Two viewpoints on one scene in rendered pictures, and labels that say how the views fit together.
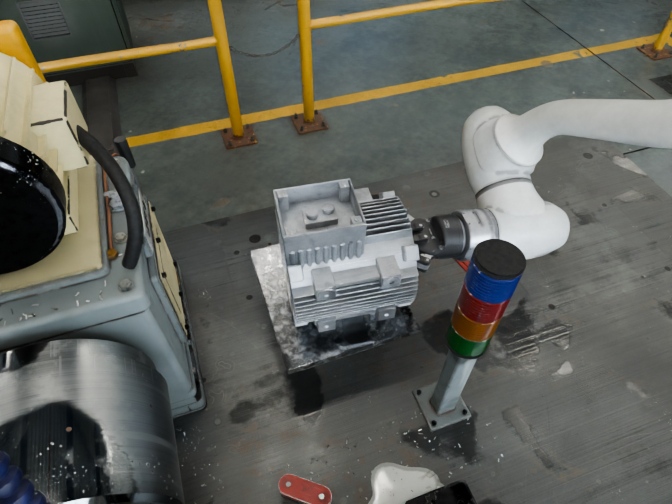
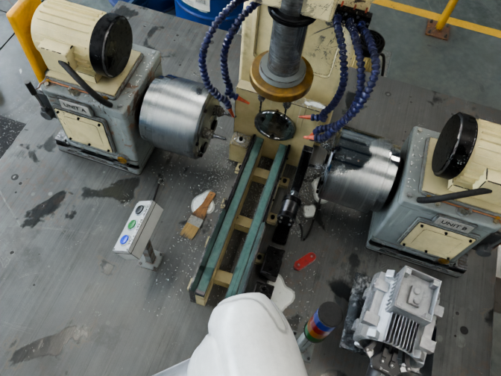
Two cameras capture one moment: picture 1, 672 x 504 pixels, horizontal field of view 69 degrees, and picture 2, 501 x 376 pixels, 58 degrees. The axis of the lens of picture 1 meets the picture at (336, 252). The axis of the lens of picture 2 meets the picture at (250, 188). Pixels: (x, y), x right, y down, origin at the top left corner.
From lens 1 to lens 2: 87 cm
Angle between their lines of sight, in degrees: 60
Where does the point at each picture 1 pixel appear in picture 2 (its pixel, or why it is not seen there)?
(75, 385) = (373, 167)
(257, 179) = not seen: outside the picture
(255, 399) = (356, 268)
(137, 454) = (341, 178)
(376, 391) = not seen: hidden behind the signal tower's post
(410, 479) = (280, 304)
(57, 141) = (480, 179)
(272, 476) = (318, 254)
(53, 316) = (407, 170)
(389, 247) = (382, 326)
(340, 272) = (382, 297)
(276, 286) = not seen: hidden behind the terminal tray
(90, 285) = (416, 185)
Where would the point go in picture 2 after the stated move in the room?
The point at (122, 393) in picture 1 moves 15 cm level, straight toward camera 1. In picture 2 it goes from (365, 182) to (317, 186)
